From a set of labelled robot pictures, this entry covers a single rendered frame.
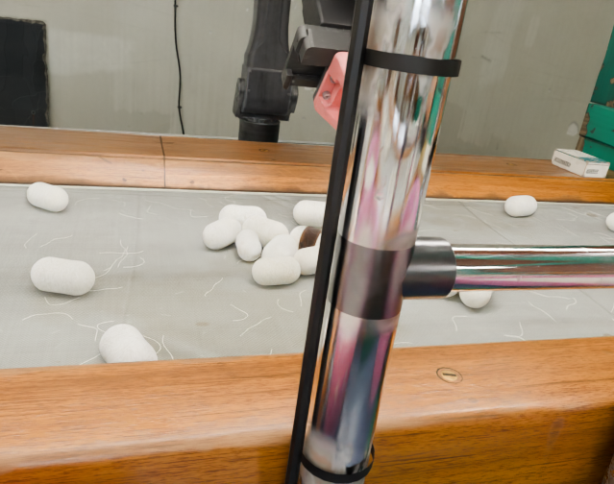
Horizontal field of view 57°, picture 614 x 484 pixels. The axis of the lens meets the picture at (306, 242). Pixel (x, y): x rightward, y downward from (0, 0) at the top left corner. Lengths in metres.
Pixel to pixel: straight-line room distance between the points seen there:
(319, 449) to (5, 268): 0.25
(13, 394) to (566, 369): 0.24
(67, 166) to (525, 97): 1.90
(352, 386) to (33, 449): 0.11
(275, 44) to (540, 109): 1.48
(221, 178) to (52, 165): 0.15
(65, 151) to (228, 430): 0.39
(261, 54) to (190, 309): 0.55
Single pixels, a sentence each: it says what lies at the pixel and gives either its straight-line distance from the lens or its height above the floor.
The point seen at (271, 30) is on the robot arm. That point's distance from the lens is 0.84.
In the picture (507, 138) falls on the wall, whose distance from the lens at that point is 2.30.
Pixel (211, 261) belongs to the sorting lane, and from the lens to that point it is 0.40.
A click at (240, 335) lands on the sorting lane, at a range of 0.32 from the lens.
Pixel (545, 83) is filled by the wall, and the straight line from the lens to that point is 2.19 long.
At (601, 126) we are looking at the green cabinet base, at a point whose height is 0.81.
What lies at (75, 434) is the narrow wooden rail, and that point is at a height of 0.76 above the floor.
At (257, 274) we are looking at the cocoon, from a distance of 0.36.
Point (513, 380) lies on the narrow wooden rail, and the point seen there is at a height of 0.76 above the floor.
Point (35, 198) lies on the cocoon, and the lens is 0.48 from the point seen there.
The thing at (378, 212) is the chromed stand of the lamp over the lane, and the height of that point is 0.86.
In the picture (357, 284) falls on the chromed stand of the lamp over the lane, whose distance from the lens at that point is 0.16.
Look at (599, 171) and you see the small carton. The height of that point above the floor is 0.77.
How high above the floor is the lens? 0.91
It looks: 22 degrees down
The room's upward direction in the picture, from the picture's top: 8 degrees clockwise
